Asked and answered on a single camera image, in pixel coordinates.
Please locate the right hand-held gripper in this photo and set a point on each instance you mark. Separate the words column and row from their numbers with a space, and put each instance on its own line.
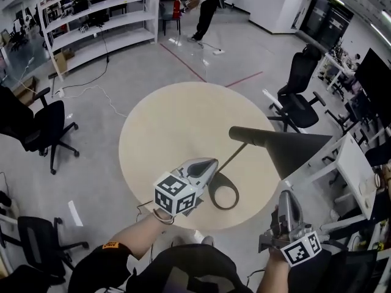
column 301, row 249

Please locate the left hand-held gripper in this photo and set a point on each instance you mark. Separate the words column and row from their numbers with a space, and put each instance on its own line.
column 171, row 195

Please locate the black desk lamp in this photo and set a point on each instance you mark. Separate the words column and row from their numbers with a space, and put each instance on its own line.
column 287, row 149

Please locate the person's left forearm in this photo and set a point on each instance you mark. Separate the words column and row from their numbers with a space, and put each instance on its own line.
column 139, row 235

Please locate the person's right forearm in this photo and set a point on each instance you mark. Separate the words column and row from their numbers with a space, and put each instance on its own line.
column 272, row 273

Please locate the white cluttered desk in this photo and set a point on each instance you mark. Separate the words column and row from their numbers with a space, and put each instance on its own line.
column 336, row 66

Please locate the beige wrist band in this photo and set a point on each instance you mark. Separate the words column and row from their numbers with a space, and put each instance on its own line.
column 163, row 218

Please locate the person's white shoe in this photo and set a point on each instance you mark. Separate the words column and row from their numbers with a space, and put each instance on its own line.
column 207, row 240

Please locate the white bar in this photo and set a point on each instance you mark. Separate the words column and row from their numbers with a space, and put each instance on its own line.
column 276, row 101

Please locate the person's black shirt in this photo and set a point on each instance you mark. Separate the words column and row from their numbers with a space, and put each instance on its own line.
column 189, row 270

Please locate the black high-back office chair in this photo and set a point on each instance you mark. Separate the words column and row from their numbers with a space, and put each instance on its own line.
column 301, row 102

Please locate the white flat power strip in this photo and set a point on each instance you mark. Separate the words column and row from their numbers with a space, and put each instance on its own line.
column 218, row 52

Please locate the white paper sheet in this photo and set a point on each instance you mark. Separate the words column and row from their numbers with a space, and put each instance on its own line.
column 75, row 213

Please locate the black monitor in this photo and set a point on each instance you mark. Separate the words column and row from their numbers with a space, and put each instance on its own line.
column 374, row 81

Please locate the black side chair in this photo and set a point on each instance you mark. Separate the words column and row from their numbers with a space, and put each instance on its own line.
column 169, row 18

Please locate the red fire extinguisher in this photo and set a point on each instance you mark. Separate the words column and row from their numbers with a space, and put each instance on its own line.
column 176, row 8

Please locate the cardboard box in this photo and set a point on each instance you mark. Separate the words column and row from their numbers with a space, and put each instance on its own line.
column 26, row 90
column 62, row 60

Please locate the white shelving unit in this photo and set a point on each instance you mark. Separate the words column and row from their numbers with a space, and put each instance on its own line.
column 100, row 20

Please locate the dark glass door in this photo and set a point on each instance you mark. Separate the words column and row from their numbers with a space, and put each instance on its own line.
column 327, row 21

